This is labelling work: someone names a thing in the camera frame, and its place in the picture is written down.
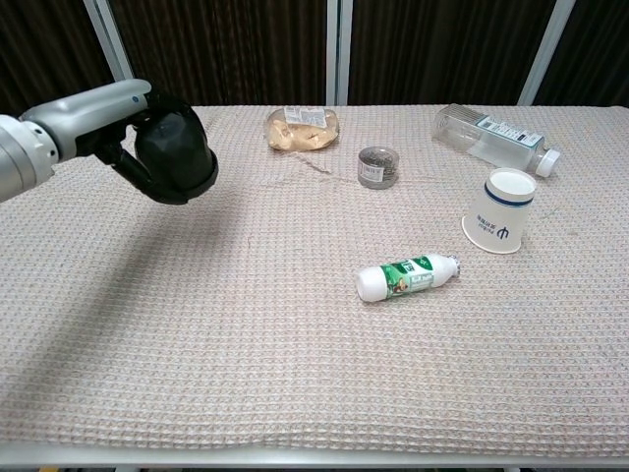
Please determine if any bread in clear bag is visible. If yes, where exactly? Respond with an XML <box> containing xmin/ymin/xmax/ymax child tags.
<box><xmin>265</xmin><ymin>106</ymin><xmax>342</xmax><ymax>152</ymax></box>

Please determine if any white paper cup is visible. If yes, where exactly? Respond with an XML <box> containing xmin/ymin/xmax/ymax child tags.
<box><xmin>460</xmin><ymin>167</ymin><xmax>538</xmax><ymax>255</ymax></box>

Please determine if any beige waffle tablecloth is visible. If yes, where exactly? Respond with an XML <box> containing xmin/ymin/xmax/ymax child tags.
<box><xmin>0</xmin><ymin>104</ymin><xmax>629</xmax><ymax>456</ymax></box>

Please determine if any white table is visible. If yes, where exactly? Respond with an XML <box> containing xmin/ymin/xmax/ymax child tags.
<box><xmin>0</xmin><ymin>440</ymin><xmax>629</xmax><ymax>472</ymax></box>

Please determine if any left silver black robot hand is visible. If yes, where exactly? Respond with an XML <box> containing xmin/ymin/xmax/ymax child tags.
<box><xmin>19</xmin><ymin>78</ymin><xmax>198</xmax><ymax>206</ymax></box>

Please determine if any dark brown partition panel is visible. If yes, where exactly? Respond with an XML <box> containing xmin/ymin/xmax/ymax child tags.
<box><xmin>347</xmin><ymin>0</ymin><xmax>557</xmax><ymax>106</ymax></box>
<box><xmin>107</xmin><ymin>0</ymin><xmax>329</xmax><ymax>107</ymax></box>
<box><xmin>534</xmin><ymin>0</ymin><xmax>629</xmax><ymax>107</ymax></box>
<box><xmin>0</xmin><ymin>0</ymin><xmax>124</xmax><ymax>119</ymax></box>

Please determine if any small white green drink bottle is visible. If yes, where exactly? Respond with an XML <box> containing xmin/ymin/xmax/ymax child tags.
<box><xmin>356</xmin><ymin>253</ymin><xmax>463</xmax><ymax>302</ymax></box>

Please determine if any black round object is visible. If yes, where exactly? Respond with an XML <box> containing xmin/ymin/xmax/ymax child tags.
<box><xmin>133</xmin><ymin>105</ymin><xmax>220</xmax><ymax>199</ymax></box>

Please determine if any grey metal partition post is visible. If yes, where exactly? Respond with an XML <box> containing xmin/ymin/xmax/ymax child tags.
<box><xmin>324</xmin><ymin>0</ymin><xmax>352</xmax><ymax>106</ymax></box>
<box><xmin>82</xmin><ymin>0</ymin><xmax>144</xmax><ymax>107</ymax></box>
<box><xmin>519</xmin><ymin>0</ymin><xmax>577</xmax><ymax>106</ymax></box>

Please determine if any clear plastic water bottle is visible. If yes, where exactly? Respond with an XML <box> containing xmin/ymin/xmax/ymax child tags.
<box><xmin>430</xmin><ymin>103</ymin><xmax>562</xmax><ymax>178</ymax></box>

